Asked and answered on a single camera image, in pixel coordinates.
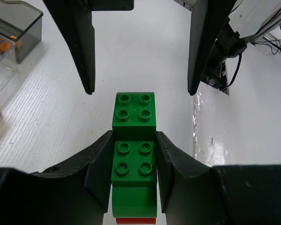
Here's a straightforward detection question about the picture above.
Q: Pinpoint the red flower lego piece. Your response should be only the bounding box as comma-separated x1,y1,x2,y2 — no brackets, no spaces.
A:
116,218,156,225

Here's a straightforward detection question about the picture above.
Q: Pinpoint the grey transparent bin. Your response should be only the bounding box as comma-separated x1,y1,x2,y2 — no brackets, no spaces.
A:
0,0,44,64

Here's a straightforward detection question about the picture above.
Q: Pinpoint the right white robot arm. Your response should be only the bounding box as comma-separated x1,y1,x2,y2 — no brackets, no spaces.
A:
44,0,281,95

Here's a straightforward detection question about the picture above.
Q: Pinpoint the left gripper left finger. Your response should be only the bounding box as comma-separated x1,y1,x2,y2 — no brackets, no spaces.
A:
0,131,114,225

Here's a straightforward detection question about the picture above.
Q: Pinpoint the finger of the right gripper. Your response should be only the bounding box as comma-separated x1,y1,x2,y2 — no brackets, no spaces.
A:
187,0,236,95

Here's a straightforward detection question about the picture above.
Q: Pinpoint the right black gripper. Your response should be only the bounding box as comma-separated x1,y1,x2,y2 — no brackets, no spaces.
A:
44,0,134,95

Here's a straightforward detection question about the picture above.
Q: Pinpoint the orange lego brick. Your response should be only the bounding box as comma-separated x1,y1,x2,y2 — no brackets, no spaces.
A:
0,42,11,53

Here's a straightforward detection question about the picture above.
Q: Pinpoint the clear transparent bin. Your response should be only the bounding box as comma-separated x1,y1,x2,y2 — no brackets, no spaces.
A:
0,35,17,93

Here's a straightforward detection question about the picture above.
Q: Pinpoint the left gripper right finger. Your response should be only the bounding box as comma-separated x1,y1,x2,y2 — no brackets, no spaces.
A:
156,132,281,225

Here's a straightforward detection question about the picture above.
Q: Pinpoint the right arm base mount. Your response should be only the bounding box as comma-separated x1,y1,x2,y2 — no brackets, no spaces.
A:
200,61,229,96

